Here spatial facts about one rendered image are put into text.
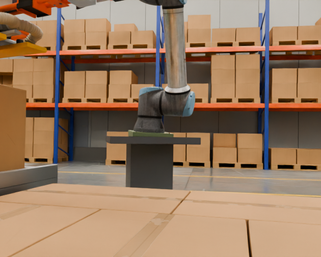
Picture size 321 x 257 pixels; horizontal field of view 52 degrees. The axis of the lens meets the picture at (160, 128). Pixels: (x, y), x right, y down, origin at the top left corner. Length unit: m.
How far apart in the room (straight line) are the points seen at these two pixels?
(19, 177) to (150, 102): 0.87
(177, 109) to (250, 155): 6.57
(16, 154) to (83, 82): 7.56
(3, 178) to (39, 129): 8.08
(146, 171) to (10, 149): 0.77
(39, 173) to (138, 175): 0.60
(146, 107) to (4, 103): 0.82
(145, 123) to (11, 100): 0.78
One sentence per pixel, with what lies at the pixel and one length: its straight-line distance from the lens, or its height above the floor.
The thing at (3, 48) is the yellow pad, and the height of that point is 1.09.
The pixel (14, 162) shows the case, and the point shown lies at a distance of 1.52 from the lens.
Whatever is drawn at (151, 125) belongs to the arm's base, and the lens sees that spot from 1.92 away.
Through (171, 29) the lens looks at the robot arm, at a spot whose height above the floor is 1.31.
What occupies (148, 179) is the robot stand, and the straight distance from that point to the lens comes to 1.90.
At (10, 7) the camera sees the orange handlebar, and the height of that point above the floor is 1.21.
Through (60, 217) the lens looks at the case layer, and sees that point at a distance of 0.89.
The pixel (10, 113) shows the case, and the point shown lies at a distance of 1.50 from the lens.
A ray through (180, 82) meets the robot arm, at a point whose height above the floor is 1.06.
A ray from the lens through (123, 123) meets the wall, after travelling 9.90.
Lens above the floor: 0.75
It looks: 1 degrees up
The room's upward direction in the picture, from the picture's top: 1 degrees clockwise
